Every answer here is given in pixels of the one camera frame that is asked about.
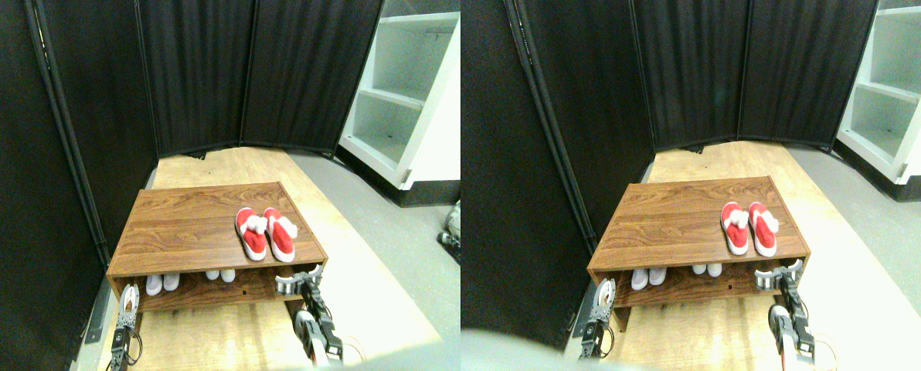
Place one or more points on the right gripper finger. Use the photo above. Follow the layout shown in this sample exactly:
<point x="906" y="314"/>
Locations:
<point x="766" y="280"/>
<point x="315" y="273"/>
<point x="794" y="268"/>
<point x="287" y="286"/>

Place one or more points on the red shoe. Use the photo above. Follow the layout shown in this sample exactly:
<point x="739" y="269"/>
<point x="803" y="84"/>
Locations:
<point x="253" y="239"/>
<point x="764" y="233"/>
<point x="281" y="239"/>
<point x="736" y="233"/>

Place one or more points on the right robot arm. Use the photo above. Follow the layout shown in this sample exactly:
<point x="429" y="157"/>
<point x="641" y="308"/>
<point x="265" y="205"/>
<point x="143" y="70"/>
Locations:
<point x="789" y="336"/>
<point x="314" y="336"/>

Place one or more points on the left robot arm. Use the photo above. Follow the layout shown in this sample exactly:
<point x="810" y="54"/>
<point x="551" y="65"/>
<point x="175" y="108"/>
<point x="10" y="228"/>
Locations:
<point x="120" y="359"/>
<point x="593" y="352"/>

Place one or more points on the brown shoe rack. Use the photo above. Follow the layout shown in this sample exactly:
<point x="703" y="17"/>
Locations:
<point x="182" y="228"/>
<point x="665" y="224"/>

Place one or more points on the black curtain stand pole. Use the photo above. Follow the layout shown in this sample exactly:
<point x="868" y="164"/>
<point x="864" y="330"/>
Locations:
<point x="549" y="127"/>
<point x="70" y="131"/>

